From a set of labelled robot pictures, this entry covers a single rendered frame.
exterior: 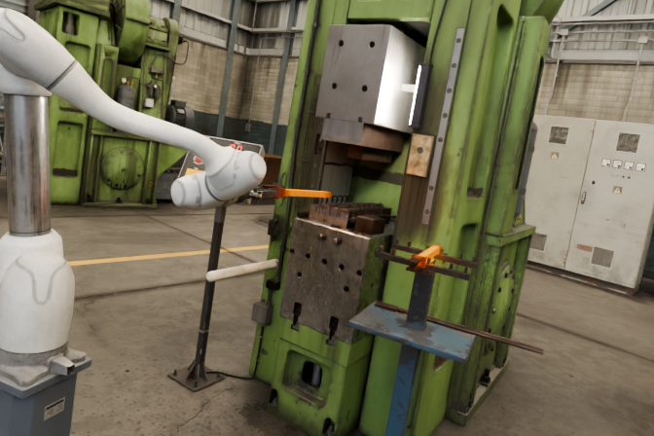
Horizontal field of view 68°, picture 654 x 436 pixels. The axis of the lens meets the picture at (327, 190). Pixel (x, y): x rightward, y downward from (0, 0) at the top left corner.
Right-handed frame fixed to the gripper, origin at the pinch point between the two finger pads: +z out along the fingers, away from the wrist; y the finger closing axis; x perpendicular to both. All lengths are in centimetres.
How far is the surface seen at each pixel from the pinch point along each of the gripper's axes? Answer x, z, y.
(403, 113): 38, 70, 12
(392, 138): 26, 74, 7
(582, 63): 181, 644, 4
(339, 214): -9.8, 43.9, 2.8
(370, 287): -37, 46, 22
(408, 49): 65, 64, 12
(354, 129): 27, 44, 3
